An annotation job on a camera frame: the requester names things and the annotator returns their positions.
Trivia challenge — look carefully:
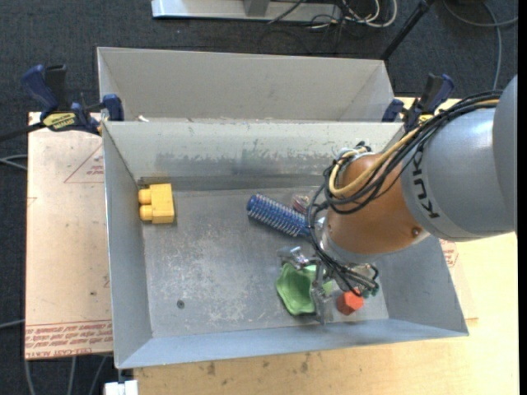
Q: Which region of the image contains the yellow toy building block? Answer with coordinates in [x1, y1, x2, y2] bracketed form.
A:
[138, 183, 176, 225]

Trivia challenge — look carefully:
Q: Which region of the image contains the blue bristled hair roller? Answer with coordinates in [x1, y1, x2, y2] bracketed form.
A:
[245, 193, 313, 239]

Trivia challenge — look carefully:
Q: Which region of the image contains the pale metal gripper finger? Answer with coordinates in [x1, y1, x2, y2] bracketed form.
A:
[278, 245, 310, 272]
[310, 278, 333, 326]

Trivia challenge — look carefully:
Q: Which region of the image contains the grey metal bin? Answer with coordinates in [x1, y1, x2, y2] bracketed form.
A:
[96, 46, 470, 370]

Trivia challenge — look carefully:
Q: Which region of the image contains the green wavy-edged bowl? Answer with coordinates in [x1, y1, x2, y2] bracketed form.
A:
[275, 261, 335, 317]

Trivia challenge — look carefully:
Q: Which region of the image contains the brown cardboard board, red print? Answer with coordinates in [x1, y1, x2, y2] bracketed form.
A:
[24, 111, 479, 360]

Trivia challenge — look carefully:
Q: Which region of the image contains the red-orange small block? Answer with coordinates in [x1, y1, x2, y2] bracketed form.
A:
[336, 290, 366, 316]

